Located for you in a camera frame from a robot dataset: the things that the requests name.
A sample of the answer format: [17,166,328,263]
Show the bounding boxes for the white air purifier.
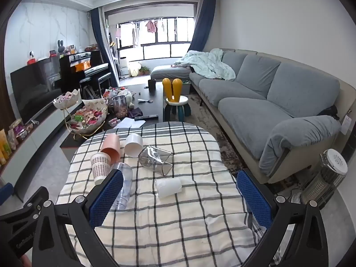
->
[119,57,130,78]

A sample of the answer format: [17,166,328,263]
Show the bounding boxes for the clear jar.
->
[112,95,128,119]

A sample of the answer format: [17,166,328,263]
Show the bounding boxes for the blue curtain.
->
[89,7,120,88]
[190,0,217,53]

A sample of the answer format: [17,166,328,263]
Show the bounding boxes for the yellow rabbit ear stool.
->
[162,78,191,122]

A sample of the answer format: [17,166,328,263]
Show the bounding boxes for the black piano bench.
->
[79,73,112,94]

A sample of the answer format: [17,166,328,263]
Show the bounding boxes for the black television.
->
[10,58,63,125]

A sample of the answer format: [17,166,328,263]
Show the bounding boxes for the checked paper cup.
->
[90,152,112,185]

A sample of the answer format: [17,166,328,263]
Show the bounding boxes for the clear glass cup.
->
[138,145,174,176]

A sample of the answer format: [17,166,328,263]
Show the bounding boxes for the white paper sheets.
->
[119,117,146,128]

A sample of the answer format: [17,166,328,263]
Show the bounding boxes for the light blue blanket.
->
[174,48,237,82]

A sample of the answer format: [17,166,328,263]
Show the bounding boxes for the grey sofa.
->
[150,49,349,184]

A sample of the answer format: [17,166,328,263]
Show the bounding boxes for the black piano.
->
[59,51,112,89]

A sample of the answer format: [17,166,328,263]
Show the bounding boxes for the grey television cabinet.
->
[0,105,71,203]

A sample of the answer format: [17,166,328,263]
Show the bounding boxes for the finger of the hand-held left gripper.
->
[0,186,50,230]

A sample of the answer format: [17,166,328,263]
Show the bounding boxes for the white translucent plastic cup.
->
[155,178,182,199]

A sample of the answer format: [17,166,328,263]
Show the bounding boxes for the electric heater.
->
[300,149,348,210]

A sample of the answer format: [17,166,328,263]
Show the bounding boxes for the two-tier snack tray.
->
[53,89,109,141]

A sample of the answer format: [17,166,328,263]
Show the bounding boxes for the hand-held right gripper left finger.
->
[31,169,124,267]

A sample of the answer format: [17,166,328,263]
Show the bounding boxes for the clear plastic cup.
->
[110,162,133,210]

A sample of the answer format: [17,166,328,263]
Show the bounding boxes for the white plush toy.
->
[122,89,136,109]

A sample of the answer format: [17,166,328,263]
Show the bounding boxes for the patterned rug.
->
[167,93,252,174]

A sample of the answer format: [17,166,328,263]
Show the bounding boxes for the pink cup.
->
[100,133,122,159]

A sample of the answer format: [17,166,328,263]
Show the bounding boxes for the row of snack packets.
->
[0,118,34,165]

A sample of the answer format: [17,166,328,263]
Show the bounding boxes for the dark coffee table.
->
[60,83,164,149]

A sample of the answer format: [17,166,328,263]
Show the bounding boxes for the blue object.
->
[0,183,14,201]

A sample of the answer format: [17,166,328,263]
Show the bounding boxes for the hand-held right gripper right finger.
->
[237,168,328,267]

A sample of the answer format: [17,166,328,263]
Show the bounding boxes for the checked tablecloth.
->
[56,121,267,267]

